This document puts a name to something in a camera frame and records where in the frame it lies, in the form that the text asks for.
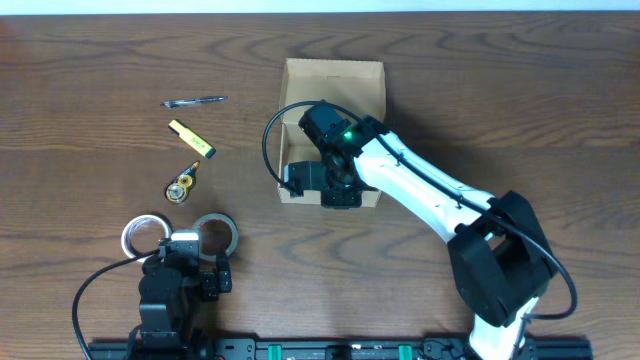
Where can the yellow highlighter marker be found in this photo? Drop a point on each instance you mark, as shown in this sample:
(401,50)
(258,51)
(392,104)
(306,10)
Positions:
(191,138)

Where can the clear tape roll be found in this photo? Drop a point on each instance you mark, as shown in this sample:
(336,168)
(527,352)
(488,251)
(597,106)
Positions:
(133,225)

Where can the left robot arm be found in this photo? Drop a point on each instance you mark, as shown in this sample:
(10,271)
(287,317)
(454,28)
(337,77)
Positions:
(172,289)

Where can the grey tape roll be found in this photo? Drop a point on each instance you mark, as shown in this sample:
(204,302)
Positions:
(219,236)

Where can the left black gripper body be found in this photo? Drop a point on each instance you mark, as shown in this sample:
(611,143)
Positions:
(215,281)

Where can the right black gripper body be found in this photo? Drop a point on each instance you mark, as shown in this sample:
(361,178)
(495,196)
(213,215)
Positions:
(341,193)

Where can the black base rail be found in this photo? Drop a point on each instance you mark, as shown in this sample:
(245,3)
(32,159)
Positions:
(442,348)

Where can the brown cardboard box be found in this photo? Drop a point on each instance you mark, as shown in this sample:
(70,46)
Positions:
(358,86)

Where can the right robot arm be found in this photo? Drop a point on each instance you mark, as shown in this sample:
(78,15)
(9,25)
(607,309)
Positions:
(500,258)

